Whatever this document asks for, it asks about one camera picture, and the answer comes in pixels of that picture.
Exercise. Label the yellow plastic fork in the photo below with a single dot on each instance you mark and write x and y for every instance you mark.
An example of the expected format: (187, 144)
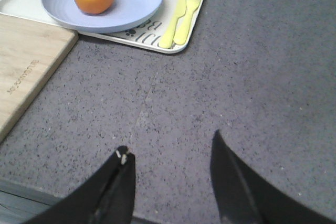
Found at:
(182, 32)

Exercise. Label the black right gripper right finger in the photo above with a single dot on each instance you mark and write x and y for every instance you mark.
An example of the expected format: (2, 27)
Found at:
(243, 196)

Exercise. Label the light blue plate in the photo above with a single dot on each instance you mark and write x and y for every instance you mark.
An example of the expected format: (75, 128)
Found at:
(122, 15)

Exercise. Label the wooden cutting board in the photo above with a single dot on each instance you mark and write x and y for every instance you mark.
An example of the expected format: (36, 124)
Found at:
(30, 54)

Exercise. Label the white rectangular tray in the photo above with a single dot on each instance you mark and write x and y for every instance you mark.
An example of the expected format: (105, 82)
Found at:
(145, 35)

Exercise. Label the yellow plastic knife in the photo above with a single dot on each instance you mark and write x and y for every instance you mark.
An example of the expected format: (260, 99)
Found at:
(167, 38)

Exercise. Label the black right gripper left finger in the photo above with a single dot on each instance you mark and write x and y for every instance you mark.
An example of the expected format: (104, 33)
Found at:
(106, 197)

